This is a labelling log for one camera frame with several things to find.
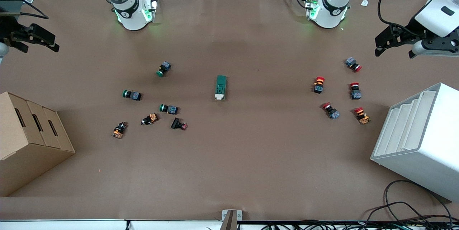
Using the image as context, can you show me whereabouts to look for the black pink push button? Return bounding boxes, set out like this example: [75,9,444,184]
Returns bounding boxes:
[171,117,188,131]

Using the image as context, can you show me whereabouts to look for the looped black cable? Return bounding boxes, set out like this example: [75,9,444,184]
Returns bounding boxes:
[384,180,453,223]

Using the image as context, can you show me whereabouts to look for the white tiered plastic rack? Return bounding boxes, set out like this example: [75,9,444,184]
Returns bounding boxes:
[370,83,459,202]

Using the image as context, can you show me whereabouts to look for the red mushroom button orange ring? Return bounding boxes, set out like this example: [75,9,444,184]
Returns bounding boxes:
[313,76,326,94]

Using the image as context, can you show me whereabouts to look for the black cable bundle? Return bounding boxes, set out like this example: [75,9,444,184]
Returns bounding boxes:
[262,201,459,230]

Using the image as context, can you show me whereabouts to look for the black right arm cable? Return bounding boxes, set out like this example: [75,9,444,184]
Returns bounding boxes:
[0,0,49,19]

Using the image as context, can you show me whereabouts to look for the brown cardboard box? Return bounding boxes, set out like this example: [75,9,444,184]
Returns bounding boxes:
[0,91,76,197]

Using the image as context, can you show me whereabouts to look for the green load switch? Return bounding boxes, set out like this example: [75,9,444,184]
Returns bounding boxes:
[214,75,227,101]

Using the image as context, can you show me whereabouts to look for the red mushroom button orange block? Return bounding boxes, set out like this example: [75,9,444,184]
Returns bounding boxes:
[354,107,371,125]

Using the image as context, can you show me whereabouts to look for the brown table mat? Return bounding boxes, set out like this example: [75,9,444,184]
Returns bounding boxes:
[0,0,459,221]

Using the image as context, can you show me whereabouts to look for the black orange selector switch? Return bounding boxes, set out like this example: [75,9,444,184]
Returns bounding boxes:
[112,122,128,139]
[141,113,159,126]

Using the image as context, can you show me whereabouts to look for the white table edge rail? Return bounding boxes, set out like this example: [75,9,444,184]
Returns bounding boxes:
[0,219,459,230]

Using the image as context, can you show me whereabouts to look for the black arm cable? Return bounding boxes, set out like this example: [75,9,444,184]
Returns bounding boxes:
[378,0,445,37]
[0,0,49,19]

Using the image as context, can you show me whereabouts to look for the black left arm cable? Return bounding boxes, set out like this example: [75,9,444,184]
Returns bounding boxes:
[378,0,445,37]

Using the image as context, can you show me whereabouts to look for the grey metal bracket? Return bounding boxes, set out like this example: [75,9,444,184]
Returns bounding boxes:
[222,210,242,230]

